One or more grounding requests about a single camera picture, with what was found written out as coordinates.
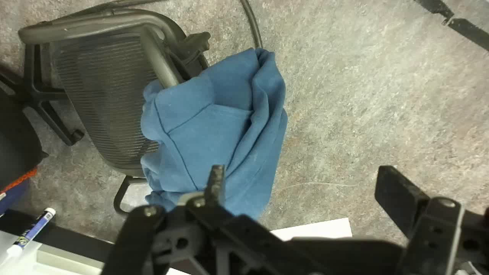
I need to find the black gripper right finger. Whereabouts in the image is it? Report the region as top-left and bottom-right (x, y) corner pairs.
(375, 165), (431, 238)

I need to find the white plastic tray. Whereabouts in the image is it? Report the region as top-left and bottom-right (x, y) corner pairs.
(0, 228), (112, 275)

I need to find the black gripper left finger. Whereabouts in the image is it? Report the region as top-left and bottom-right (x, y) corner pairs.
(205, 163), (228, 208)

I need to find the blue hoodie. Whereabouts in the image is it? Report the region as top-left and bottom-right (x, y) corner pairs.
(139, 47), (289, 220)

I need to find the white marker blue label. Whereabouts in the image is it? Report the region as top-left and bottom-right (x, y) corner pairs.
(5, 205), (58, 257)

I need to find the thin dark floor cable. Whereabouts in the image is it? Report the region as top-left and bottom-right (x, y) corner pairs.
(239, 0), (265, 50)

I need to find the short black floor tape strip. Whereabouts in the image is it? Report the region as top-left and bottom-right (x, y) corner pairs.
(413, 0), (456, 21)

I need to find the black mesh chair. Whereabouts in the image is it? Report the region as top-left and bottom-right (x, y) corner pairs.
(17, 9), (213, 215)

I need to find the white paper sheet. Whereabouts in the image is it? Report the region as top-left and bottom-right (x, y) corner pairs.
(269, 217), (355, 241)

